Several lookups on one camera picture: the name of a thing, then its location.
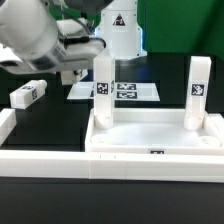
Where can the white front fence bar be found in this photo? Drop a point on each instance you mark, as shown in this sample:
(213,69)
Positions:
(161,167)

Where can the white left fence block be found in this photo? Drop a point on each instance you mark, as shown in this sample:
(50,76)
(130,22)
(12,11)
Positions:
(7,123)

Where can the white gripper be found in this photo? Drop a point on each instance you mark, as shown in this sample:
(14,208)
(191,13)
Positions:
(75,53)

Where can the white right fence block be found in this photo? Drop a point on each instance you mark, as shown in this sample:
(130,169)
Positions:
(218,120)

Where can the white desk top tray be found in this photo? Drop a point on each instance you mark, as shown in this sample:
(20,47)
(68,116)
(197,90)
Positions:
(153,131)

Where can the white fence block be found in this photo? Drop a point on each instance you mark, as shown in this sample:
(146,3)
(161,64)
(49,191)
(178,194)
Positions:
(218,120)
(7,123)

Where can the white marker sheet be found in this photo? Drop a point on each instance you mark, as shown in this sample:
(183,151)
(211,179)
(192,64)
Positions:
(124,91)

